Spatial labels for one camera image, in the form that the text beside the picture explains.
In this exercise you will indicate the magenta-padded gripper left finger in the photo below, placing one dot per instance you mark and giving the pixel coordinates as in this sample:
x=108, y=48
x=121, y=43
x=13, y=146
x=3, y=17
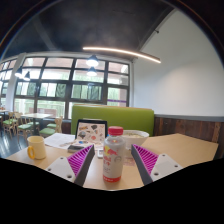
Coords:
x=61, y=166

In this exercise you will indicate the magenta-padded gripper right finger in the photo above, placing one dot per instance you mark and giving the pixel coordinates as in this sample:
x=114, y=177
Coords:
x=163, y=165

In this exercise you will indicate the red-capped clear drink bottle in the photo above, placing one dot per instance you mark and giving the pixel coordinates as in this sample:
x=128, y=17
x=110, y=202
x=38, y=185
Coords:
x=113, y=156

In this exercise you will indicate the small dark flat box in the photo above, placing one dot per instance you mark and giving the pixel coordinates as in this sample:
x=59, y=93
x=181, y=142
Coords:
x=76, y=148

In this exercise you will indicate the white printed paper sheet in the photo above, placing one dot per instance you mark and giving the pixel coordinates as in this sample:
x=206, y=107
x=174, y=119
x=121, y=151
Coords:
x=60, y=140

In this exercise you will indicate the white bowl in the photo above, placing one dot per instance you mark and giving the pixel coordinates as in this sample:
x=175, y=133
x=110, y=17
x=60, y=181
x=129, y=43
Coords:
x=138, y=136

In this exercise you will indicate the black tablet with stickers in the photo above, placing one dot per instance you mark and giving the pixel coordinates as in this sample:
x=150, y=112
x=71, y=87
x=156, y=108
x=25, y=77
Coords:
x=90, y=131

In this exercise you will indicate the group of green-seated wooden chairs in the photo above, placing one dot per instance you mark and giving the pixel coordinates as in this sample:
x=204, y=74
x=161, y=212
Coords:
x=25, y=126

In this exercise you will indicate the green upholstered bench seat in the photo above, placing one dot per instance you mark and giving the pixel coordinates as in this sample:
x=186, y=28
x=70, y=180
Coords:
x=133, y=118

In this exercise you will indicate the wooden dining table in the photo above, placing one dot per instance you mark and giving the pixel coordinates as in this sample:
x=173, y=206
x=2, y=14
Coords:
x=36, y=115

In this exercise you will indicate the group of pendant ceiling lamps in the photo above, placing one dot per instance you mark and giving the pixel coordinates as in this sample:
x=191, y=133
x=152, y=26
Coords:
x=92, y=62

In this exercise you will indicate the long curved ceiling light strip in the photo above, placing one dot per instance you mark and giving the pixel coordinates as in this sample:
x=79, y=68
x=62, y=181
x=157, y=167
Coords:
x=123, y=51

